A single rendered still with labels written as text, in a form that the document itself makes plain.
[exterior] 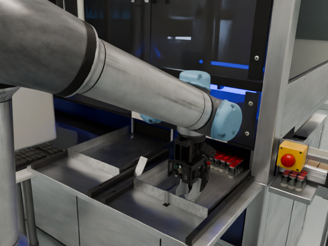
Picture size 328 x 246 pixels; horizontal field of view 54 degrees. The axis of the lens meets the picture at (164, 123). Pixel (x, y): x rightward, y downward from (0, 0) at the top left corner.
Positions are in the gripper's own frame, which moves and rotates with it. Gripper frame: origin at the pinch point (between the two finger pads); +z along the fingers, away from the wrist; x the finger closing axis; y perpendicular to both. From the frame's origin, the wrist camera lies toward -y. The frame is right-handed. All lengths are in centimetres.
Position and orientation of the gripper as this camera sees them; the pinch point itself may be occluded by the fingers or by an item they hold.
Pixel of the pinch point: (191, 198)
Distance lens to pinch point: 92.4
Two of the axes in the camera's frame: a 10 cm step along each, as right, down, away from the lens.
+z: -0.3, 9.4, 3.3
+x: 8.1, 2.1, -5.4
